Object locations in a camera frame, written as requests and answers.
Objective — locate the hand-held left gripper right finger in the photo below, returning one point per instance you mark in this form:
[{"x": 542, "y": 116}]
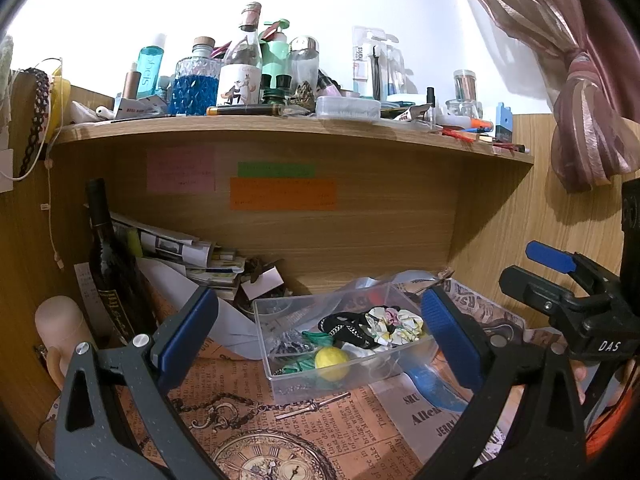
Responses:
[{"x": 450, "y": 340}]

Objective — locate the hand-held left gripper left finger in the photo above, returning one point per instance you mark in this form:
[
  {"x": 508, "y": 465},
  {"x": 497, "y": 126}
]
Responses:
[{"x": 185, "y": 332}]

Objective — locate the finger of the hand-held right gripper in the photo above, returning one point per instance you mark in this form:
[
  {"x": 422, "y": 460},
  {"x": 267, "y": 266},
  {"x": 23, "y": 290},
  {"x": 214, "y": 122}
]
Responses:
[
  {"x": 530, "y": 287},
  {"x": 550, "y": 256}
]

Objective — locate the white floral scrunchie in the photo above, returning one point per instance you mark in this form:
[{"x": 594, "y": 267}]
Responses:
[{"x": 395, "y": 325}]

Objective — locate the clear plastic box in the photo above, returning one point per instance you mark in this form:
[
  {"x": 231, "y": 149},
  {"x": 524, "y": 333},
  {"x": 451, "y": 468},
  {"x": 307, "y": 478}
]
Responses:
[{"x": 280, "y": 320}]

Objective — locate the clear bag of beads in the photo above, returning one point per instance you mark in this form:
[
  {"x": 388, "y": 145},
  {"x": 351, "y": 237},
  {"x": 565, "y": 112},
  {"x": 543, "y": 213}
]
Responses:
[{"x": 287, "y": 348}]

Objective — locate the black patterned scrunchie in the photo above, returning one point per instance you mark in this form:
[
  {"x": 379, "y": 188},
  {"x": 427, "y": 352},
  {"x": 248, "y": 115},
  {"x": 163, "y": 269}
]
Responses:
[{"x": 345, "y": 322}]

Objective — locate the green striped cloth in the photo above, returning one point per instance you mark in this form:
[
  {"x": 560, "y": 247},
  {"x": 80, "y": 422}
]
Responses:
[{"x": 297, "y": 365}]

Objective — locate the yellow soft ball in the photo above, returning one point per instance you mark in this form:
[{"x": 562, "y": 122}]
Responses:
[{"x": 331, "y": 362}]

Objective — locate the person's right hand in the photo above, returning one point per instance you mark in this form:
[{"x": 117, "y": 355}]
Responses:
[{"x": 580, "y": 380}]

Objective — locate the white paper sheet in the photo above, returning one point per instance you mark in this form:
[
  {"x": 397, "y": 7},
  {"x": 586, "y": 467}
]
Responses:
[{"x": 230, "y": 325}]

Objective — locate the stack of papers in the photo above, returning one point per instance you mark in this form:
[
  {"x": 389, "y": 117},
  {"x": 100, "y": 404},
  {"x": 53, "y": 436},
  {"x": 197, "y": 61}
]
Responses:
[{"x": 180, "y": 250}]

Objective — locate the white card with black clip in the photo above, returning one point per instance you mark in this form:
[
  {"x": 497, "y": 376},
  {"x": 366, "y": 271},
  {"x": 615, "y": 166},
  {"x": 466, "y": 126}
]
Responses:
[{"x": 262, "y": 280}]

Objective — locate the dark wine bottle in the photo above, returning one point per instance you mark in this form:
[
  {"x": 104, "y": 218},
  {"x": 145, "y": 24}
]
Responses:
[{"x": 107, "y": 265}]

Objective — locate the white receipt strip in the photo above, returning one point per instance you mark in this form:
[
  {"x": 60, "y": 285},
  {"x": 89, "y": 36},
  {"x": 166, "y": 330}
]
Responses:
[{"x": 87, "y": 290}]

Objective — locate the beige cylinder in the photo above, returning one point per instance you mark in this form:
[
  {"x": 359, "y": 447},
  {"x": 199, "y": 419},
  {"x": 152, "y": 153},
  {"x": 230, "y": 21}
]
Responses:
[{"x": 62, "y": 325}]

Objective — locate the small blue box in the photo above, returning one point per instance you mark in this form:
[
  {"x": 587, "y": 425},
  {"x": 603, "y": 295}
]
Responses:
[{"x": 504, "y": 124}]

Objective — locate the vintage newspaper print mat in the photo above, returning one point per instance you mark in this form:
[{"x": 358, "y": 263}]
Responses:
[{"x": 340, "y": 430}]

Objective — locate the orange marker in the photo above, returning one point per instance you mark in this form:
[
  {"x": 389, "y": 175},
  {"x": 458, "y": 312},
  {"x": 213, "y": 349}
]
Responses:
[{"x": 481, "y": 123}]

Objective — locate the striped brown curtain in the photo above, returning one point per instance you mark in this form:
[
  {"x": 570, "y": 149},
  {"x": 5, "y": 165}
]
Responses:
[{"x": 585, "y": 110}]

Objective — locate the red pen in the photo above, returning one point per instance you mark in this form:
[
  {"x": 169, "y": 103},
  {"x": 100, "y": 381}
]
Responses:
[{"x": 457, "y": 134}]

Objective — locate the wooden shelf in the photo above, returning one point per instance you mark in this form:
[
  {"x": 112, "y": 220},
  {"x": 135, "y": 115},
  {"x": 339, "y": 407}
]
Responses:
[{"x": 390, "y": 195}]

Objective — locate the pink sticky note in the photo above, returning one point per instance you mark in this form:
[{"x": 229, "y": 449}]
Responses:
[{"x": 180, "y": 170}]

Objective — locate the orange sticky note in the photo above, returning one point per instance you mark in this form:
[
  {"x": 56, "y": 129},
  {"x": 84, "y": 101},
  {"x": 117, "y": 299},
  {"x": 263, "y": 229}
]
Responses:
[{"x": 282, "y": 194}]

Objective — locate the green sticky note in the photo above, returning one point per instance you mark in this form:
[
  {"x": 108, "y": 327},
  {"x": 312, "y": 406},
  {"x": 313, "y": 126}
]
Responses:
[{"x": 276, "y": 170}]

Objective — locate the glass jar with sticks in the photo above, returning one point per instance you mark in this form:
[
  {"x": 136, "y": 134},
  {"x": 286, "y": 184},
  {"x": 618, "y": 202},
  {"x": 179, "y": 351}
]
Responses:
[{"x": 465, "y": 90}]

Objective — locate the nail polish bottle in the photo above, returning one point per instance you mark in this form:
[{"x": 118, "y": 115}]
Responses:
[{"x": 430, "y": 107}]

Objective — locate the brown pen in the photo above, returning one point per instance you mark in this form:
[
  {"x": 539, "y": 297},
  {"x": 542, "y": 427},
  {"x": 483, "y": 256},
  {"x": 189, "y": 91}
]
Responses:
[{"x": 245, "y": 109}]

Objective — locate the white box with red print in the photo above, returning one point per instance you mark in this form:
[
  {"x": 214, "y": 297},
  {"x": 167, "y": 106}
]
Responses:
[{"x": 140, "y": 106}]

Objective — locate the glass decanter with blue liquid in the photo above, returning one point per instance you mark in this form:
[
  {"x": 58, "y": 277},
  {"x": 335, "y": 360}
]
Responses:
[{"x": 194, "y": 94}]

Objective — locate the white paper tag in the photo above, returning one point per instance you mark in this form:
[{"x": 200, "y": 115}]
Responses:
[{"x": 6, "y": 170}]

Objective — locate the clear plastic case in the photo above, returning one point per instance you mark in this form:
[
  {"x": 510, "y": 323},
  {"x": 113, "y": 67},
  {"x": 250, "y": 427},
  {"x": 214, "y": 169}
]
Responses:
[{"x": 347, "y": 108}]

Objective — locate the brown cosmetic tube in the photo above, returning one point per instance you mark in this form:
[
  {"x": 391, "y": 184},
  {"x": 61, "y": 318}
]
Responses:
[{"x": 131, "y": 85}]

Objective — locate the clear bottle with fox label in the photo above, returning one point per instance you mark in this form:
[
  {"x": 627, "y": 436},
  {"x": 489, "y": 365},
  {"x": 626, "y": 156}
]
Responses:
[{"x": 240, "y": 82}]

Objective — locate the black lace headband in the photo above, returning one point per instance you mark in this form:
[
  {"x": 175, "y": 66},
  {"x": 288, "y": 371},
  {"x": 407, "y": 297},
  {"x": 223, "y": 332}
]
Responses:
[{"x": 37, "y": 120}]

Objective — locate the light blue liquid bottle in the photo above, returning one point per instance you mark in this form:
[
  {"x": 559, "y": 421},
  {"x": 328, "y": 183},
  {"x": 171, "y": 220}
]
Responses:
[{"x": 149, "y": 72}]

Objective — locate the toothbrush blister package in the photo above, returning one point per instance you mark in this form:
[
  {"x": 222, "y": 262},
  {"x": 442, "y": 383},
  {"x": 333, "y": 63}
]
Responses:
[{"x": 362, "y": 65}]

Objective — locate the mint green pump bottle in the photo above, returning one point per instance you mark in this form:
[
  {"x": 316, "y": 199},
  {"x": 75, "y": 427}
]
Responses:
[{"x": 276, "y": 57}]

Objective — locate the glass jar with silver lid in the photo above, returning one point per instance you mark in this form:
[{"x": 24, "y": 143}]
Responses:
[{"x": 303, "y": 67}]

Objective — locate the white fluffy headband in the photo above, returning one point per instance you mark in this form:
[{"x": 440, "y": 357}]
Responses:
[{"x": 5, "y": 75}]

